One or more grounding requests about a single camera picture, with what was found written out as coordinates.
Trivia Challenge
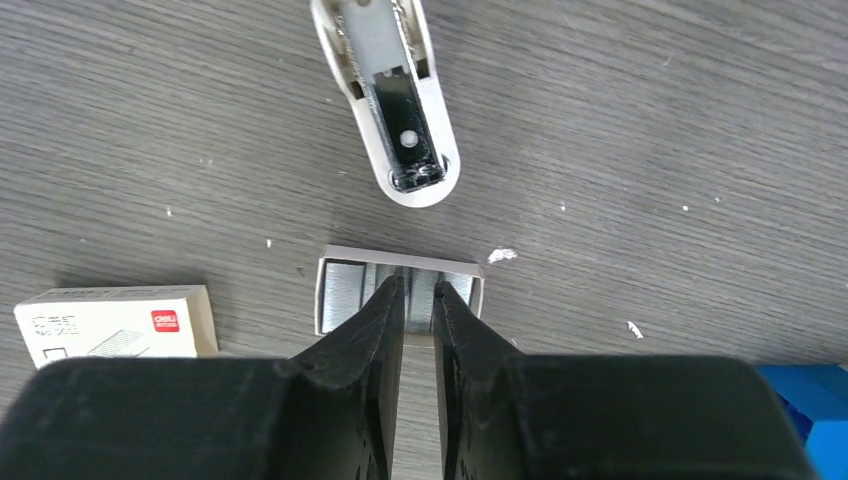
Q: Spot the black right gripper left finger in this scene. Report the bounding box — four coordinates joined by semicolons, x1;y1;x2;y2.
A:
1;275;405;479

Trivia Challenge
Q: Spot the white staple box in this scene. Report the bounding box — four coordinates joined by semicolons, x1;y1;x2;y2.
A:
14;285;219;369

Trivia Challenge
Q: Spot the blue green white brick block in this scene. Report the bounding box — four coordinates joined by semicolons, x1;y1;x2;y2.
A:
759;364;847;479

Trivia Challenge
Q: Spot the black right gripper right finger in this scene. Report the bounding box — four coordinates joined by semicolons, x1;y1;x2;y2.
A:
432;282;816;479

